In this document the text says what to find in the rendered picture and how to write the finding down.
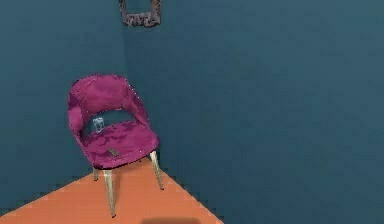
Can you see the small pale blue object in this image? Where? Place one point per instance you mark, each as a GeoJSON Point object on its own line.
{"type": "Point", "coordinates": [98, 124]}

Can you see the small olive flat object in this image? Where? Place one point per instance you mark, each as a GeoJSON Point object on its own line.
{"type": "Point", "coordinates": [113, 152]}

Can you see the dark framed wall picture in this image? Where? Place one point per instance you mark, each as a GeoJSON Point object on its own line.
{"type": "Point", "coordinates": [140, 19]}

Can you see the magenta armchair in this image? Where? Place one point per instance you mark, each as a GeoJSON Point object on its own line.
{"type": "Point", "coordinates": [120, 140]}

